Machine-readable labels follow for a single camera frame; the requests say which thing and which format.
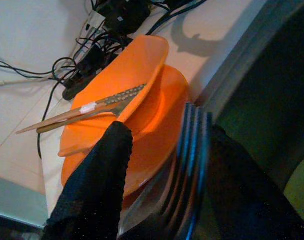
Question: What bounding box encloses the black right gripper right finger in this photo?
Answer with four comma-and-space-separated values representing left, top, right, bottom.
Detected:
176, 103, 304, 240

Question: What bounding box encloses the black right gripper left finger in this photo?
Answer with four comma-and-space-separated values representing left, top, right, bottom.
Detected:
43, 121, 134, 240

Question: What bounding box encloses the orange plastic plate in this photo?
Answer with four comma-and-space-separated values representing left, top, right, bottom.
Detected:
60, 64, 190, 203

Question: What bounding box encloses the wooden handled metal spoon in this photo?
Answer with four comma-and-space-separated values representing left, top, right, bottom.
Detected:
15, 83, 147, 135

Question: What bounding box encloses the orange plastic bowl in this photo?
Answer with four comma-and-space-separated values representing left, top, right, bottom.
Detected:
58, 34, 170, 158

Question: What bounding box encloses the green sink item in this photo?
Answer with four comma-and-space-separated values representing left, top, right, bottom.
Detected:
283, 149, 304, 222

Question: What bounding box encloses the black power strip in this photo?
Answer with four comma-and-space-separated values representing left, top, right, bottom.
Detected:
62, 44, 132, 101

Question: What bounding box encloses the stainless steel sink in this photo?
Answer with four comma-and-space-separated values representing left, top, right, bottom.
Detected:
191, 0, 304, 240

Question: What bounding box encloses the white plug adapter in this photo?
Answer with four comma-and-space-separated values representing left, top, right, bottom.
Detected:
86, 10, 106, 30

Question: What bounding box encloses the black plug adapter stack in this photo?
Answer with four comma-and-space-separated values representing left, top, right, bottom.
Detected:
101, 0, 152, 35

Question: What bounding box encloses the black power strip cable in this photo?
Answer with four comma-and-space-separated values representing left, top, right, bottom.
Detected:
36, 83, 59, 161

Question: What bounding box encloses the wooden handled metal utensil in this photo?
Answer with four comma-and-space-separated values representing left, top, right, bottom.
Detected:
36, 102, 132, 135

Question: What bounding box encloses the white cable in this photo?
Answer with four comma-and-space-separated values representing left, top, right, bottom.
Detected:
0, 76, 55, 87

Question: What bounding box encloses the black adapter cable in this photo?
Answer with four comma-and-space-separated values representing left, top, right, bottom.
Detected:
145, 0, 209, 36

